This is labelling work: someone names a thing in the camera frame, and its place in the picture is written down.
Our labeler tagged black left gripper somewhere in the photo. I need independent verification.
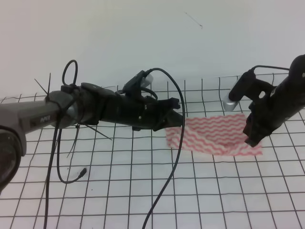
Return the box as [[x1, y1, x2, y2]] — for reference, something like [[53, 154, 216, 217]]
[[61, 83, 184, 131]]

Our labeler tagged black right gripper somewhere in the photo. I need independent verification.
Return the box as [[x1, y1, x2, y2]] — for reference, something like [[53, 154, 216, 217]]
[[243, 96, 285, 147]]

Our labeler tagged pink wavy striped towel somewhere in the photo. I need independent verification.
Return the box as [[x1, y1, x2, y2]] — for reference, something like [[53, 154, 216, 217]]
[[165, 113, 264, 157]]

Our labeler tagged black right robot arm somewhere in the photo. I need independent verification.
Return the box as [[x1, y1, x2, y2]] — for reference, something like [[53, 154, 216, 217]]
[[243, 55, 305, 147]]

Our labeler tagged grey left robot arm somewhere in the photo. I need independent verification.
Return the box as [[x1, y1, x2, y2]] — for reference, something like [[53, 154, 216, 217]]
[[0, 83, 183, 188]]

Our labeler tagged white black-grid tablecloth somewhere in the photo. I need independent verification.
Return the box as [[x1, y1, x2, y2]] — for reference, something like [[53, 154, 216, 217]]
[[0, 71, 305, 229]]

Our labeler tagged black zip tie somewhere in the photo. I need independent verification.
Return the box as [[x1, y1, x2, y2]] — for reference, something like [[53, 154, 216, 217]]
[[34, 73, 112, 158]]

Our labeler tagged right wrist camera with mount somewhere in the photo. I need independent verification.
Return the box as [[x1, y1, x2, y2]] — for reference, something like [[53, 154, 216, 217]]
[[223, 69, 275, 111]]

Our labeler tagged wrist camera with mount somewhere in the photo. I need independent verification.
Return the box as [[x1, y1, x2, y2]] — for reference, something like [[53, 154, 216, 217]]
[[122, 70, 153, 98], [223, 69, 275, 111]]

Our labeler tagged black left camera cable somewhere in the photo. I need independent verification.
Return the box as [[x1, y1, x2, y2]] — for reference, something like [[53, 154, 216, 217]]
[[142, 68, 186, 229]]

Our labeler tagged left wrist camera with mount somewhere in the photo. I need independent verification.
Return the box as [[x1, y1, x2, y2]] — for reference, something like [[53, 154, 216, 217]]
[[122, 70, 153, 98]]

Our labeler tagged loose black cable with plug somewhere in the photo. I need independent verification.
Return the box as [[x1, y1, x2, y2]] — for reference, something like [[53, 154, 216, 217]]
[[42, 60, 88, 229]]

